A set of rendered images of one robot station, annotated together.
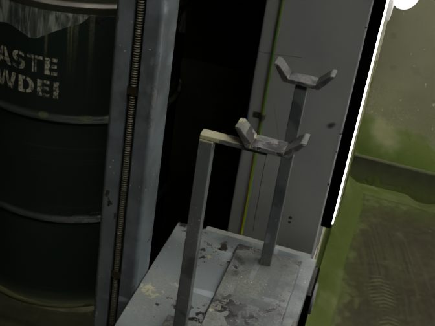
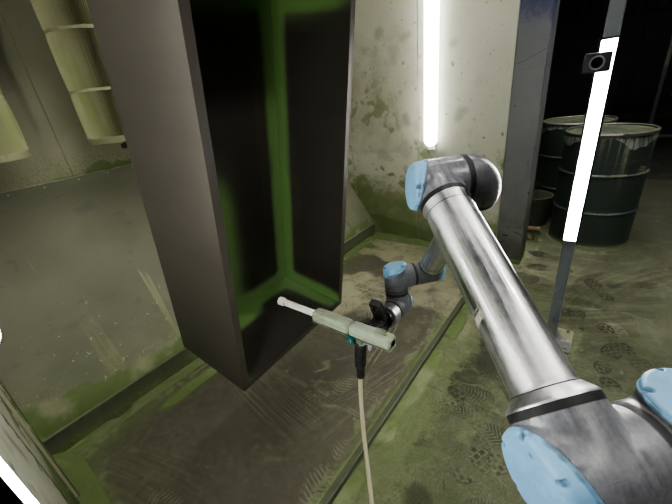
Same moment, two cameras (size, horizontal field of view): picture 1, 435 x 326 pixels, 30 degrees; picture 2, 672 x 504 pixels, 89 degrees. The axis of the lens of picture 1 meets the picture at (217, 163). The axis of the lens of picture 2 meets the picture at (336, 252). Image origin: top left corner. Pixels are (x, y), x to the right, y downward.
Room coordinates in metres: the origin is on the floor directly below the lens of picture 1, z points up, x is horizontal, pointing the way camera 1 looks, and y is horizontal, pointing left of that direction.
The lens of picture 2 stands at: (0.93, -0.21, 1.37)
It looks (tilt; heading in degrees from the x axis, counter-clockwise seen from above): 25 degrees down; 299
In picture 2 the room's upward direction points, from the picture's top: 7 degrees counter-clockwise
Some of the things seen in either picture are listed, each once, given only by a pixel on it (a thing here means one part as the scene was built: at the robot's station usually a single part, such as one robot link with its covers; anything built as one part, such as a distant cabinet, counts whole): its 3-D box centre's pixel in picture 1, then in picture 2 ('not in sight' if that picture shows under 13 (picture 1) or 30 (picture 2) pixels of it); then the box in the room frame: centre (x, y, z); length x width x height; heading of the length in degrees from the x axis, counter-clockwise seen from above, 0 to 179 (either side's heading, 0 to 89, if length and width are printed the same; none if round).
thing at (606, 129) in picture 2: not in sight; (609, 131); (0.28, -3.52, 0.86); 0.54 x 0.54 x 0.01
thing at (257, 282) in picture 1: (251, 204); not in sight; (0.89, -0.05, 0.95); 0.26 x 0.15 x 0.32; 168
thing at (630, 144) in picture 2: not in sight; (597, 186); (0.27, -3.52, 0.44); 0.59 x 0.58 x 0.89; 93
